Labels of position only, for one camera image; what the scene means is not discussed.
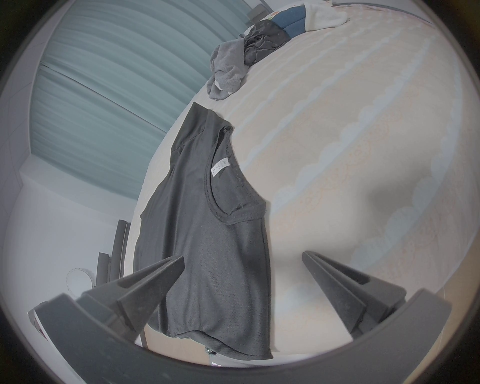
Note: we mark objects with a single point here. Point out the dark blue garment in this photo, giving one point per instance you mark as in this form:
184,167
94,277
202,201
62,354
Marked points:
292,20

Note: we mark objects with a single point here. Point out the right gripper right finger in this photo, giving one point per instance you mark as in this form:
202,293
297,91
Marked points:
348,296

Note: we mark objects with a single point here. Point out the blue-green curtain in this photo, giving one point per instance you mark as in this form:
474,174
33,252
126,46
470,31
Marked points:
93,142
131,48

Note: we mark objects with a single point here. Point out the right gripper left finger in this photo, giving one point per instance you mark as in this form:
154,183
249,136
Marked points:
142,296

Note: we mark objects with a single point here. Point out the grey garment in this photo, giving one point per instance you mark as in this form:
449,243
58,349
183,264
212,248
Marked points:
227,67

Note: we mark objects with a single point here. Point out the black shiny garment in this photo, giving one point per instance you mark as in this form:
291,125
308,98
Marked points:
266,39

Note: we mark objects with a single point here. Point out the white garment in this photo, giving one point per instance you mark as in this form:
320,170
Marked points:
324,17

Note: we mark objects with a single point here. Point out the grey bedside table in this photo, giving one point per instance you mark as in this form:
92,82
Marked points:
258,9

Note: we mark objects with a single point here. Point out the black T-shirt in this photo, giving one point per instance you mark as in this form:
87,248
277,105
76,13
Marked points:
206,243

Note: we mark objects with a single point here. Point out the white printed pillow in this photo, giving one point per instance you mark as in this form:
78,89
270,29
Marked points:
270,15

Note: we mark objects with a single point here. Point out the bed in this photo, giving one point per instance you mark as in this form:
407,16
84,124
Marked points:
356,131

